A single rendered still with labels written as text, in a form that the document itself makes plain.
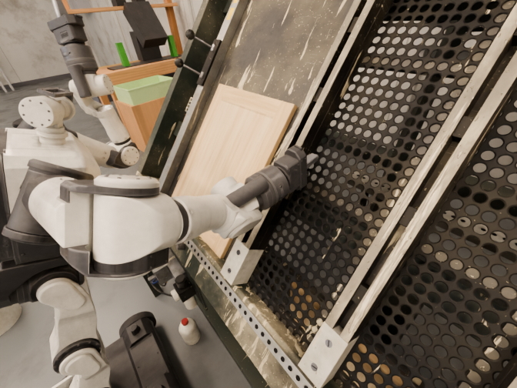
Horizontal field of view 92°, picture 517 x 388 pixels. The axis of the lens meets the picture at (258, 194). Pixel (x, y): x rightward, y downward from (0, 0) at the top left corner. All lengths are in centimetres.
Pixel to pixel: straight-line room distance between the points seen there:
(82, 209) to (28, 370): 186
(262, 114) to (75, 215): 66
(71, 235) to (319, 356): 52
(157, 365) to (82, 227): 126
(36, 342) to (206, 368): 112
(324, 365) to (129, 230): 49
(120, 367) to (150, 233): 138
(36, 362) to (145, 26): 405
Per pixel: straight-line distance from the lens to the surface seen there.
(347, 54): 74
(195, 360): 174
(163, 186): 125
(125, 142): 114
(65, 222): 39
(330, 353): 64
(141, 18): 471
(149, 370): 159
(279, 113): 84
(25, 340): 234
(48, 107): 75
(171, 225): 35
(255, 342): 78
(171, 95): 141
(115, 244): 36
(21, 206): 61
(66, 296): 99
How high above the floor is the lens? 158
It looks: 37 degrees down
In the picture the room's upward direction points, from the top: 5 degrees counter-clockwise
